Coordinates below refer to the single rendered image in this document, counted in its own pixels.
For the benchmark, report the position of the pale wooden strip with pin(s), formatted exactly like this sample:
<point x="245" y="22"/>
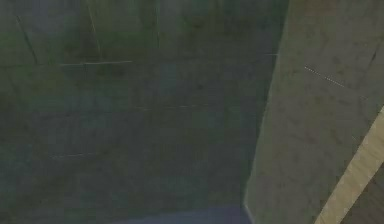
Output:
<point x="360" y="166"/>

